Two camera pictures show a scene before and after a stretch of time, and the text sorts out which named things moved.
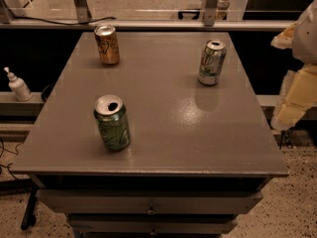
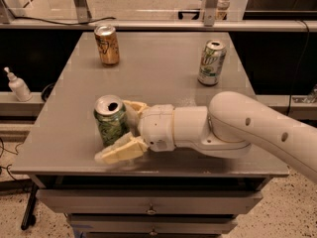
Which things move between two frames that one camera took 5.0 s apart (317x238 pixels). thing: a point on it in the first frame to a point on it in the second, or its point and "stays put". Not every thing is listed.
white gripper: [306, 39] to [157, 127]
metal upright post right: [211, 3] stays put
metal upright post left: [83, 15] stays put
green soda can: [111, 114] stays put
